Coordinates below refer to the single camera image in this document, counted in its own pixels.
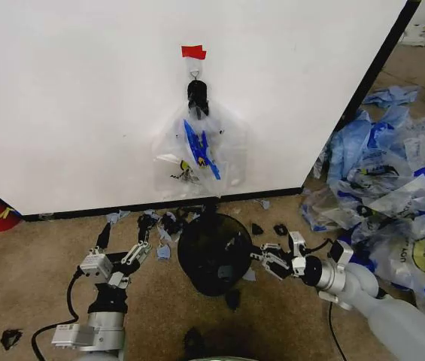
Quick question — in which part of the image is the crumpled blue plastic bag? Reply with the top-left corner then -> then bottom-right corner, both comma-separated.
362,85 -> 422,109

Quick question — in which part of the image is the clear garbage bag blue print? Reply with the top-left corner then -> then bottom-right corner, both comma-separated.
151,100 -> 251,199

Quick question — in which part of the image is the black clip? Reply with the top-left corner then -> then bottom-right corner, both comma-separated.
187,80 -> 211,118

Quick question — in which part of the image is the black plastic scrap cluster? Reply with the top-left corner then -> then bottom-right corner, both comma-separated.
136,205 -> 208,241

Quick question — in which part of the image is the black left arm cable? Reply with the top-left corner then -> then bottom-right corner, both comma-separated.
31,271 -> 82,361

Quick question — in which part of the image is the small clear blue plastic bag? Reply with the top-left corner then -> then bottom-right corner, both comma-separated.
300,187 -> 362,232

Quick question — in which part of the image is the large blue plastic bag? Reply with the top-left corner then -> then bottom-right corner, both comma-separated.
313,107 -> 411,191

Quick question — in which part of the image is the clear plastic bag blue print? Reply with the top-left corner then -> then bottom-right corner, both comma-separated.
338,161 -> 425,229

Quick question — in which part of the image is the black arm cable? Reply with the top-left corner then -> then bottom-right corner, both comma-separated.
327,300 -> 349,361
31,271 -> 82,361

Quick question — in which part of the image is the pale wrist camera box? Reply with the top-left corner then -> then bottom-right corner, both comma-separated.
287,230 -> 307,257
79,253 -> 114,282

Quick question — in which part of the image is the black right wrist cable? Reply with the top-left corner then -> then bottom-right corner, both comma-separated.
305,238 -> 334,253

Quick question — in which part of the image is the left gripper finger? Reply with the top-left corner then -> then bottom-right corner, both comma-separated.
120,217 -> 153,266
88,220 -> 114,257

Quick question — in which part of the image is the clear bag yellow circle print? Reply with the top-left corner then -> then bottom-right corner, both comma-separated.
351,216 -> 425,320

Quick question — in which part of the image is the metal wall hook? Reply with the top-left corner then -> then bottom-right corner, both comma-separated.
189,62 -> 205,82

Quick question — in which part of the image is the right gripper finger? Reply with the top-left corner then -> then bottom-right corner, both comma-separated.
258,242 -> 293,261
250,252 -> 294,282

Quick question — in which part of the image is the black mesh trash bin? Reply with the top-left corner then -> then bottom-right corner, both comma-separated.
177,211 -> 258,297

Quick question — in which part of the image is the red tape strip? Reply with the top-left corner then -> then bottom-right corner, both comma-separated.
181,44 -> 208,62

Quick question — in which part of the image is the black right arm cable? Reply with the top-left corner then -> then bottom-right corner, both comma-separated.
327,300 -> 349,361

